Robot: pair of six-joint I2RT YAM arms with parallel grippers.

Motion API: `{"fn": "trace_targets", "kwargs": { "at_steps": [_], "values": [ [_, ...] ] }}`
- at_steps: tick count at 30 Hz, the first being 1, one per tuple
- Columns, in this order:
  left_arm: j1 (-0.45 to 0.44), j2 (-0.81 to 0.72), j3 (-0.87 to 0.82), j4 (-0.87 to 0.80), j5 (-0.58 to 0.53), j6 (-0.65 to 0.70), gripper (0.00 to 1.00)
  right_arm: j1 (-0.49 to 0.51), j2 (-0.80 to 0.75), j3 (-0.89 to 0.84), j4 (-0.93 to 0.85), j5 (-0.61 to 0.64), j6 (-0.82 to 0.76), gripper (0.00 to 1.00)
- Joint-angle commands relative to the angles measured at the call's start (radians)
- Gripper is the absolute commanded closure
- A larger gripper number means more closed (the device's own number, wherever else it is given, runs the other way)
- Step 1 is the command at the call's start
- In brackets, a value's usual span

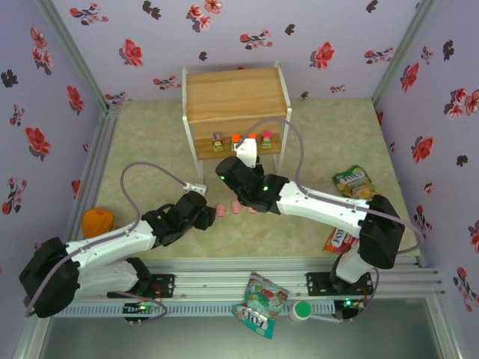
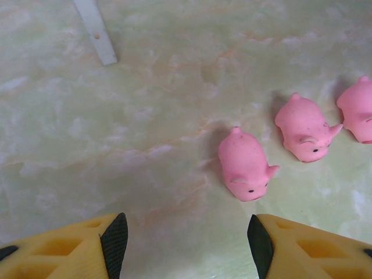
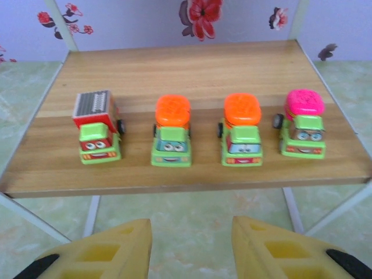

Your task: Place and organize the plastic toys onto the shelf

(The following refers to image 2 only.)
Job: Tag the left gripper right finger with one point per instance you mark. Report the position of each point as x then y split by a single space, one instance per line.
314 255

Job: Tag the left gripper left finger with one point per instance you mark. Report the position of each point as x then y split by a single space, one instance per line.
58 255

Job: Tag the pink toy pig with dirt marks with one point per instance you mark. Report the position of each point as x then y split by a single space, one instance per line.
302 128

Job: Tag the wooden shelf white frame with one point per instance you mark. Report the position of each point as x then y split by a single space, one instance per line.
98 35

